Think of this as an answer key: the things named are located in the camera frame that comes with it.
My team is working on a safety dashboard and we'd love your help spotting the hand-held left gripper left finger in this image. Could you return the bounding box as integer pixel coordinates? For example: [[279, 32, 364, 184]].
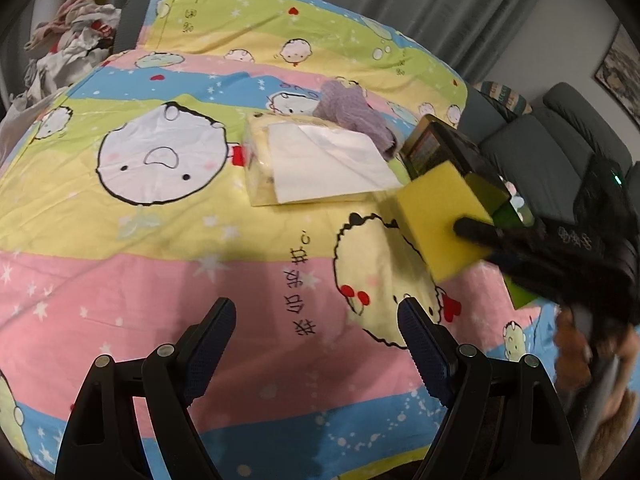
[[55, 298, 237, 480]]

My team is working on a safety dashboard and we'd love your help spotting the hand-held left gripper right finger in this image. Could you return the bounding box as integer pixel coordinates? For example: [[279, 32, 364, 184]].
[[396, 298, 582, 480]]

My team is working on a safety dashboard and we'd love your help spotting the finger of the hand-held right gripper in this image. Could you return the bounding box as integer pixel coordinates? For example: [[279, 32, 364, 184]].
[[453, 215, 547, 254], [481, 254, 572, 302]]

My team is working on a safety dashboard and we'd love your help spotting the yellow sponge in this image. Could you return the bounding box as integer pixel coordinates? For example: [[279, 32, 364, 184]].
[[395, 162, 501, 286]]

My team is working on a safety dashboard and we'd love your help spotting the person's right hand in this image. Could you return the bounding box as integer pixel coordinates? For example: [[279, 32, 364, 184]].
[[552, 305, 640, 431]]

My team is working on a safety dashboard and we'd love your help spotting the black box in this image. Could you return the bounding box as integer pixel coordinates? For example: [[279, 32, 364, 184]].
[[400, 114, 511, 211]]

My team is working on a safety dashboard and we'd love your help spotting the cartoon printed blanket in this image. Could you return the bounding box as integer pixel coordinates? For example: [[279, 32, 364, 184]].
[[0, 0, 566, 466]]

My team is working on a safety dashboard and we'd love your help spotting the grey sofa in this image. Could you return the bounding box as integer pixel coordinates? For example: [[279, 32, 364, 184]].
[[457, 82, 633, 241]]

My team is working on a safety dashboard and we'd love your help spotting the patterned cushion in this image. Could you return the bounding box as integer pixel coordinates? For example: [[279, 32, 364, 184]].
[[477, 80, 533, 121]]

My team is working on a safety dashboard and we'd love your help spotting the grey purple cloth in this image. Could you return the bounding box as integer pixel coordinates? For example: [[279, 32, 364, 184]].
[[315, 80, 401, 158]]

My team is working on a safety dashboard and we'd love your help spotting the clear tissue pack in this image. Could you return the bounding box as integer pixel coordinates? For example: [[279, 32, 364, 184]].
[[242, 112, 403, 208]]

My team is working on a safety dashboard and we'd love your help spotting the grey curtain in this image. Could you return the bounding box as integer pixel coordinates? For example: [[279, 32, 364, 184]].
[[280, 0, 551, 86]]

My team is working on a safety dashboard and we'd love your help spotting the pile of clothes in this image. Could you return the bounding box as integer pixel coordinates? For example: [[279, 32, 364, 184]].
[[22, 0, 123, 106]]

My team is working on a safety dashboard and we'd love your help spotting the grey chair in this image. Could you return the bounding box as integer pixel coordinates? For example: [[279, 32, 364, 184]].
[[112, 0, 156, 56]]

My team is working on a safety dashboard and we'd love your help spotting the framed wall picture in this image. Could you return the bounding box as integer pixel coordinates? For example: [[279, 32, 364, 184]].
[[594, 25, 640, 126]]

